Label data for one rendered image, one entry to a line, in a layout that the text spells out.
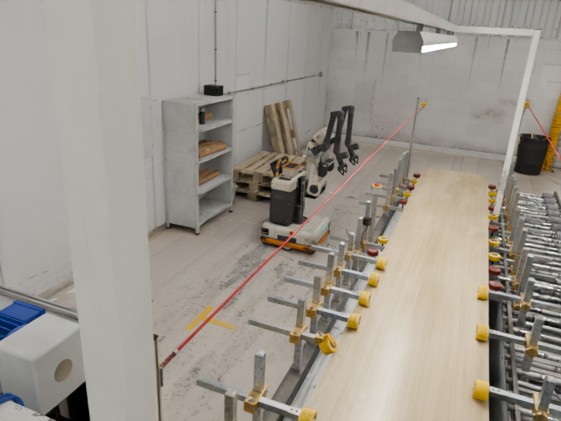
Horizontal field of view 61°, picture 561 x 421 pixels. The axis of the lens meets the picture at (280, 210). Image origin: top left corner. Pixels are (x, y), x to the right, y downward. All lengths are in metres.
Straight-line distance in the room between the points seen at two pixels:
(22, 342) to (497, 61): 10.47
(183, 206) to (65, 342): 4.94
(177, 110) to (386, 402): 4.10
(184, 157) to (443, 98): 6.78
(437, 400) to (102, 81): 2.09
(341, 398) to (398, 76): 9.37
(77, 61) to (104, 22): 0.04
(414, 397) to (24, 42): 3.63
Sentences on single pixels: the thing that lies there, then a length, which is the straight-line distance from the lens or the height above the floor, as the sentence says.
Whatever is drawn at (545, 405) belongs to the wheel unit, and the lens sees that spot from 2.34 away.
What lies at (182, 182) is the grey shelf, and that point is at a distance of 5.69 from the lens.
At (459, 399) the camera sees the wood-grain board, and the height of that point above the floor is 0.90.
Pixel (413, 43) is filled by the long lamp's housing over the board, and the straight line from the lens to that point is 2.03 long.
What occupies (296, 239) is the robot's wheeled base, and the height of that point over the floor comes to 0.18.
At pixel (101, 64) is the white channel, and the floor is 2.33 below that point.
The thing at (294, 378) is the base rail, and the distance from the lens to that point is 2.58.
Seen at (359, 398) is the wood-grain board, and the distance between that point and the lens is 2.22.
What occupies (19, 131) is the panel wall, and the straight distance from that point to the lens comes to 4.29.
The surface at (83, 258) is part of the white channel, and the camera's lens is 0.46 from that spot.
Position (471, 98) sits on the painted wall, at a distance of 10.95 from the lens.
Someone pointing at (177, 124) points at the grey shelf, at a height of 1.30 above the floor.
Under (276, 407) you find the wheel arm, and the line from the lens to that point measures 2.05.
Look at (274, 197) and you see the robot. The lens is 5.31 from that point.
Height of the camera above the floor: 2.36
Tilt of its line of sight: 21 degrees down
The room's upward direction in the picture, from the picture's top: 3 degrees clockwise
